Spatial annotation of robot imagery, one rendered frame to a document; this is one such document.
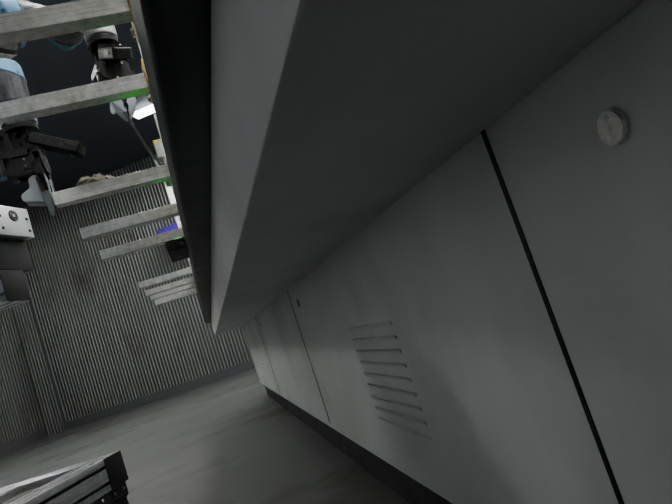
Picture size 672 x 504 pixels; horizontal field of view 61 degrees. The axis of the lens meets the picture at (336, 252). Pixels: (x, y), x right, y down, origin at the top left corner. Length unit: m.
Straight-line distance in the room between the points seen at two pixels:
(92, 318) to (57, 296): 0.68
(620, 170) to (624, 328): 0.11
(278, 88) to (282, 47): 0.03
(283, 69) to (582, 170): 0.23
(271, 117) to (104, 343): 9.14
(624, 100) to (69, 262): 9.46
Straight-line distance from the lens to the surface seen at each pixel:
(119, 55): 1.43
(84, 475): 1.79
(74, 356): 9.70
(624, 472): 0.51
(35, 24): 0.97
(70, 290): 9.67
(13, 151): 1.43
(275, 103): 0.28
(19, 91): 1.48
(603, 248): 0.42
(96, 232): 1.62
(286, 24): 0.23
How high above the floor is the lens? 0.42
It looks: 5 degrees up
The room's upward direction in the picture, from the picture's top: 19 degrees counter-clockwise
